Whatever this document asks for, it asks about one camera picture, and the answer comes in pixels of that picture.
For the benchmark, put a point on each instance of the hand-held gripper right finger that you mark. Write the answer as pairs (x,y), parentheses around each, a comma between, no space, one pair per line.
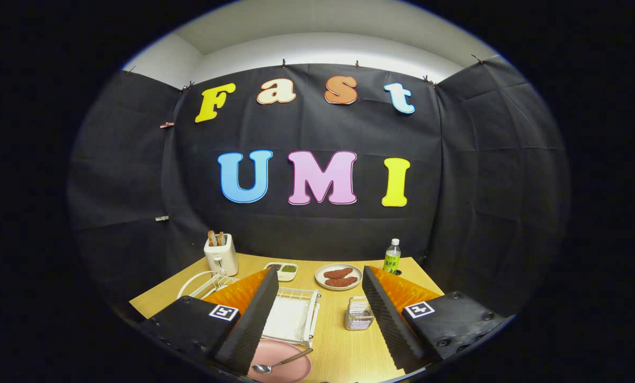
(389,324)

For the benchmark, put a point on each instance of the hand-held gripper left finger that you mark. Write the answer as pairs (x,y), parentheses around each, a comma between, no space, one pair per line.
(251,324)

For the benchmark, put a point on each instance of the metal mesh basket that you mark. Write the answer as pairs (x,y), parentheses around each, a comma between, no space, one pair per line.
(360,319)

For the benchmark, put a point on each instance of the pink plate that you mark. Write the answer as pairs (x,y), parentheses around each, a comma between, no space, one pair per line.
(277,348)

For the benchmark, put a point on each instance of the white round meat dish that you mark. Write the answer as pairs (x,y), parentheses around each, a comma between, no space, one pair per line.
(320,281)

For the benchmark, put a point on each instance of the white divided bean tray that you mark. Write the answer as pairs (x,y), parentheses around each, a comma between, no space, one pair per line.
(283,271)

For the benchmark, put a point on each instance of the green label drink bottle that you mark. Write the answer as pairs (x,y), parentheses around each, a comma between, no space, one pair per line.
(392,260)

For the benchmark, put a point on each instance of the brown meat piece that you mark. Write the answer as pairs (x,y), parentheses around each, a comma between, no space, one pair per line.
(341,282)
(337,273)

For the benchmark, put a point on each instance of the white toaster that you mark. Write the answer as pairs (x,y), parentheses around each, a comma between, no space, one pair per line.
(222,260)

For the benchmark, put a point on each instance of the black backdrop cloth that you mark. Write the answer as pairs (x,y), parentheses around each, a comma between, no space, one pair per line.
(317,127)

